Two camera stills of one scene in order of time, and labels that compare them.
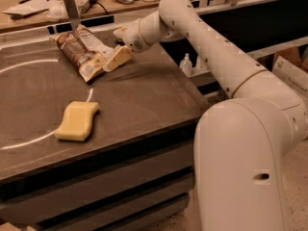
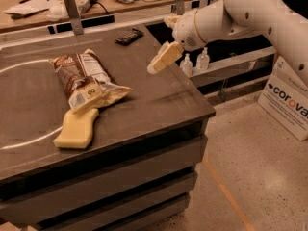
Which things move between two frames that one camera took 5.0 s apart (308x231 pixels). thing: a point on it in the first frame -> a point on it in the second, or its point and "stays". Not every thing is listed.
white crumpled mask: [57, 12] stays
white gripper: [133, 37] -> [185, 31]
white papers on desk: [34, 6] stays
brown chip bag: [83, 51] -> [86, 80]
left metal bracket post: [72, 10] stays
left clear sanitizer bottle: [186, 64] stays
